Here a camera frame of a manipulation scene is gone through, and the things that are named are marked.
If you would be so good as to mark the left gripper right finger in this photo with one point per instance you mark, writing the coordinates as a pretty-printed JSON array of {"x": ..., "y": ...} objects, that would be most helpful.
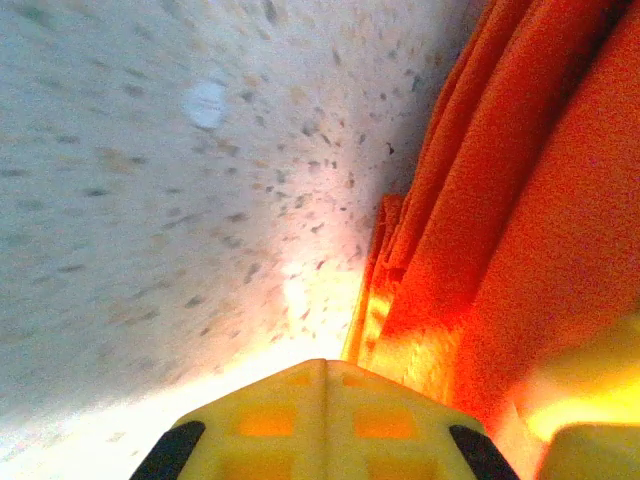
[{"x": 390, "y": 450}]

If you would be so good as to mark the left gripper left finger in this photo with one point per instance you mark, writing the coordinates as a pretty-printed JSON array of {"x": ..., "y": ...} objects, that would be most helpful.
[{"x": 260, "y": 450}]

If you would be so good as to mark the white round sticker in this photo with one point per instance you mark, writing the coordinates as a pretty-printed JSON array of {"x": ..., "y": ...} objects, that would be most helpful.
[{"x": 205, "y": 104}]

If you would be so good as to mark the orange t-shirt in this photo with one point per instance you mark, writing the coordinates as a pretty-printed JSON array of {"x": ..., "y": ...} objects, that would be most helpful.
[{"x": 525, "y": 200}]

